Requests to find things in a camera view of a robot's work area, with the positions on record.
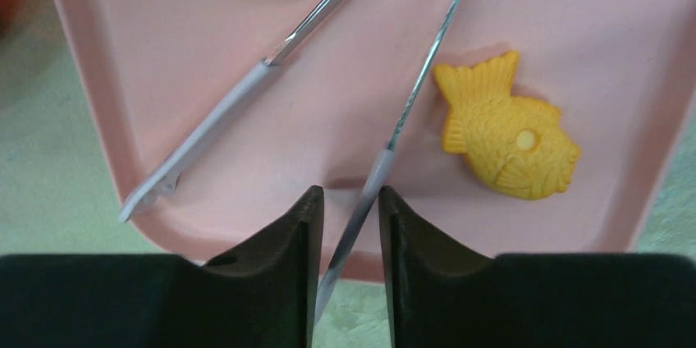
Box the pink handled metal tongs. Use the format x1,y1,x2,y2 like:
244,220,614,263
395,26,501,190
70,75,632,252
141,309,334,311
118,0,460,321

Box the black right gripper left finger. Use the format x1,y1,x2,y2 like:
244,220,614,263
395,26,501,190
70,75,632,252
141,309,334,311
1,185,324,347

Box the fish shaped yellow cookie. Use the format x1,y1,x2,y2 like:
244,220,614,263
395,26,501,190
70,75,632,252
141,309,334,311
432,50,581,200

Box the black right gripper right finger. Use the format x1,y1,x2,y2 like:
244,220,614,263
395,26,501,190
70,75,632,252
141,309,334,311
378,186,695,347

